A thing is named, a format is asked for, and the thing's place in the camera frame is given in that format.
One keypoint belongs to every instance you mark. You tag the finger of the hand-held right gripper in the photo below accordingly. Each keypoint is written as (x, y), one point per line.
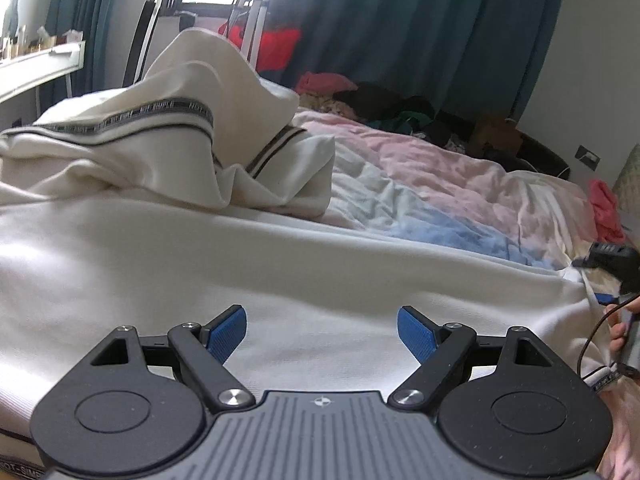
(603, 299)

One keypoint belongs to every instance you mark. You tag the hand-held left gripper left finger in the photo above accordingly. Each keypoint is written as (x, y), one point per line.
(227, 334)

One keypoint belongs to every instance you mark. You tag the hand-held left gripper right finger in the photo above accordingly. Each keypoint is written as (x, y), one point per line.
(415, 334)

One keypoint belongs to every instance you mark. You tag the white garment with striped trim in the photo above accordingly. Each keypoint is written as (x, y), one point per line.
(200, 240)

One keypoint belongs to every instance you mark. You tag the pile of dark clothes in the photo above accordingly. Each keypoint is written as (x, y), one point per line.
(395, 107)

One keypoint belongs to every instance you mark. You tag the person's right hand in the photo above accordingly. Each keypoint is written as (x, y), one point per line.
(619, 332)

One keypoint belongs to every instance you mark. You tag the coral pink cloth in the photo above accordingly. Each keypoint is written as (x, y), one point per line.
(605, 207)

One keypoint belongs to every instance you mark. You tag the beige patterned cushion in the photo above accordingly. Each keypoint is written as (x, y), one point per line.
(629, 180)

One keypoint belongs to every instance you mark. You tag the pastel pink blue bed blanket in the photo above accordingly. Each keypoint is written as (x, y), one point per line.
(450, 195)

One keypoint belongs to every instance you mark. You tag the brown cardboard box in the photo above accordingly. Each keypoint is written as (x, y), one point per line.
(495, 135)

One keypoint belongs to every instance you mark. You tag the red garment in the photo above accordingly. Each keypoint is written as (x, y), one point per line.
(275, 47)

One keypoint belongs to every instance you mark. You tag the teal curtain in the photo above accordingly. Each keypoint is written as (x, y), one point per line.
(410, 35)
(100, 20)

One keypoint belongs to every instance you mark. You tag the white stand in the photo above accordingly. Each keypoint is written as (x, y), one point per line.
(257, 20)

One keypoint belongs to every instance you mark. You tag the white desk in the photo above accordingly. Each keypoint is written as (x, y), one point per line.
(35, 67)

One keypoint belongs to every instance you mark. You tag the wall socket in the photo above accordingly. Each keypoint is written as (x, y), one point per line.
(588, 157)

